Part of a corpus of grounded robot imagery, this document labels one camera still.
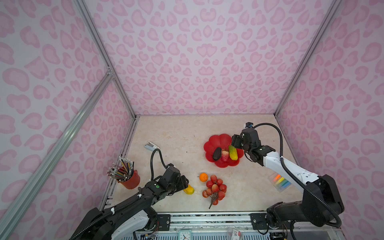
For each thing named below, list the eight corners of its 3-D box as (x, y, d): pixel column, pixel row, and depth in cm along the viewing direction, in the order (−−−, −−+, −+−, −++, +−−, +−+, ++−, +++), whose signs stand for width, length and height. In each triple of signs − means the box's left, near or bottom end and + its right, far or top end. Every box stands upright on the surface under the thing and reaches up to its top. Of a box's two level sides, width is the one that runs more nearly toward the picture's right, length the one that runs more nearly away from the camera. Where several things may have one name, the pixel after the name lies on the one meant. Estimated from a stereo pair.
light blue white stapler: (145, 147, 104) (144, 145, 102) (150, 143, 106) (149, 140, 104) (154, 153, 101) (153, 150, 99) (158, 148, 104) (157, 146, 101)
